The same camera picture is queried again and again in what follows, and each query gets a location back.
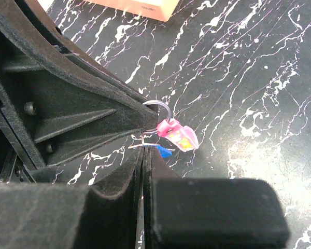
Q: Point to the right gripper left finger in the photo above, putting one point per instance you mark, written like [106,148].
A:
[102,215]

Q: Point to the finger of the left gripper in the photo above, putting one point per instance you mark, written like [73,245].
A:
[48,121]
[34,34]

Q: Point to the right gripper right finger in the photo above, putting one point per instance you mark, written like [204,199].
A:
[209,212]

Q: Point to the blue key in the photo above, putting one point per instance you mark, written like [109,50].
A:
[164,152]

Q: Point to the orange file organizer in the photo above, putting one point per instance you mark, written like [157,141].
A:
[160,10]

